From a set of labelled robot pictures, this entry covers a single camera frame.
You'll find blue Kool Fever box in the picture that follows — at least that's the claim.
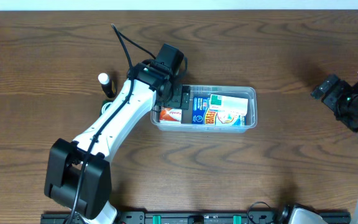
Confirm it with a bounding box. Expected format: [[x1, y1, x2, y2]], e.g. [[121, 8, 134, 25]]
[[192, 97, 246, 126]]

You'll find red Panadol box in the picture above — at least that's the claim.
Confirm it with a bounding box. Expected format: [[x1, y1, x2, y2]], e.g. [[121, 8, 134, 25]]
[[159, 107, 182, 124]]

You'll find white green Panadol box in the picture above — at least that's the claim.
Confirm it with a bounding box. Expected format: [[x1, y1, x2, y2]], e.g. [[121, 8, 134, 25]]
[[209, 94, 248, 116]]

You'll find clear plastic container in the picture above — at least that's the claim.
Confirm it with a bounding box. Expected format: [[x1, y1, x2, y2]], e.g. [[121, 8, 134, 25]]
[[150, 85, 257, 133]]

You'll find dark bottle white cap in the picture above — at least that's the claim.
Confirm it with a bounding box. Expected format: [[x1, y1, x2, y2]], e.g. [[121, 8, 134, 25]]
[[98, 73, 116, 98]]

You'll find dark green Zam-Buk box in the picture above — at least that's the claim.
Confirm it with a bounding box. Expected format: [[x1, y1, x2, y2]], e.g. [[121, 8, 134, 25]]
[[99, 100, 113, 116]]

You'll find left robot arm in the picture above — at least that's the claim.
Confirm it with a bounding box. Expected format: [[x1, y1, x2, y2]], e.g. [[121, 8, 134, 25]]
[[44, 58, 188, 223]]

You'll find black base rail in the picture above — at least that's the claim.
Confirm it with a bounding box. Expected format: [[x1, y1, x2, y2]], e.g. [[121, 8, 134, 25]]
[[40, 211, 351, 224]]

